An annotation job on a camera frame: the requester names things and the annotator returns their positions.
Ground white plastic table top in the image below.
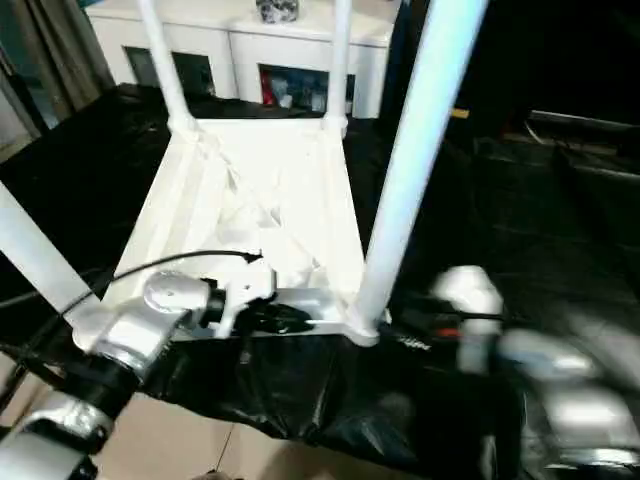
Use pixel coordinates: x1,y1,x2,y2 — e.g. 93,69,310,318
72,117,394,351

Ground black metal table frame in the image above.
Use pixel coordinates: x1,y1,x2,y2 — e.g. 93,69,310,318
0,357,29,404

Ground white cabinet with glass doors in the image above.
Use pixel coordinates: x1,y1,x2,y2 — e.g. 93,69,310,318
84,0,401,119

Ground dark metallic object on cabinet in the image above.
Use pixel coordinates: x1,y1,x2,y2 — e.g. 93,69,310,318
255,0,300,24

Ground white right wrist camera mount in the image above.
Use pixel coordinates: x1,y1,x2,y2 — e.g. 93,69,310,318
432,264,506,374

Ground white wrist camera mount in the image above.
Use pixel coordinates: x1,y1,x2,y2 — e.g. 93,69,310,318
214,264,279,339
432,264,506,374

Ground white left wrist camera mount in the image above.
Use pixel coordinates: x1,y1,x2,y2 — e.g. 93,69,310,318
214,264,279,339

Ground grey brown curtain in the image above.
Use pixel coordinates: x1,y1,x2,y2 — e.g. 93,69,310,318
0,0,116,131

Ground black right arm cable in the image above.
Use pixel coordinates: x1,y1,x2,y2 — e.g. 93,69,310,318
449,309,504,322

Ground black flat panel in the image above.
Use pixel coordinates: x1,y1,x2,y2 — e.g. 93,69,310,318
529,110,640,129

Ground white plastic table leg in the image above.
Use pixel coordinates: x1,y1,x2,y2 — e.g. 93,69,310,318
139,0,196,136
349,0,491,336
0,182,101,351
324,0,354,134

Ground black work mat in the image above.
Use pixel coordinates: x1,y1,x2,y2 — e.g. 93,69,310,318
0,83,640,480

